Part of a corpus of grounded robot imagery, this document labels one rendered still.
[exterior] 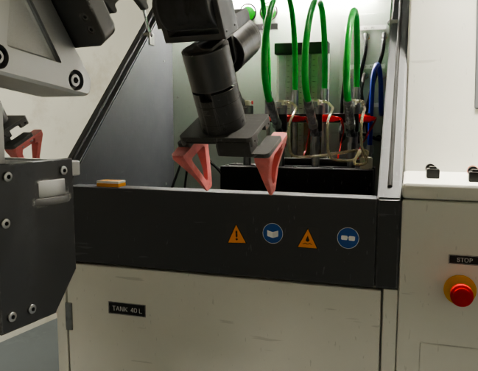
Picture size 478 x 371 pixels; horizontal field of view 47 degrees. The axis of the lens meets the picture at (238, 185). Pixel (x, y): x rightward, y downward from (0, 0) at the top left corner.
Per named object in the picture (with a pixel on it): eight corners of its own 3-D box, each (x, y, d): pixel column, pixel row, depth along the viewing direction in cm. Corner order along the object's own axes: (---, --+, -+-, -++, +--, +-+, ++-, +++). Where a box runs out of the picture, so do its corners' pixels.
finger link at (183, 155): (205, 174, 80) (190, 117, 75) (250, 177, 77) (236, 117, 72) (183, 201, 75) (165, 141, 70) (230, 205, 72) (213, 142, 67)
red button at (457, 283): (444, 311, 89) (445, 280, 89) (443, 302, 93) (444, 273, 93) (478, 313, 88) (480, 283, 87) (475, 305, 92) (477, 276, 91)
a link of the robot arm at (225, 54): (170, 48, 63) (213, 45, 60) (197, 28, 68) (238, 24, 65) (185, 103, 66) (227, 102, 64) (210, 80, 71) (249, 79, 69)
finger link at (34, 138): (29, 165, 96) (6, 118, 91) (59, 167, 93) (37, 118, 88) (1, 186, 91) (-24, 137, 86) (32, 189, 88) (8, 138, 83)
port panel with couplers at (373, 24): (336, 132, 145) (339, 12, 141) (338, 132, 148) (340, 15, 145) (387, 133, 141) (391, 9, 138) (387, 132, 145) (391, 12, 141)
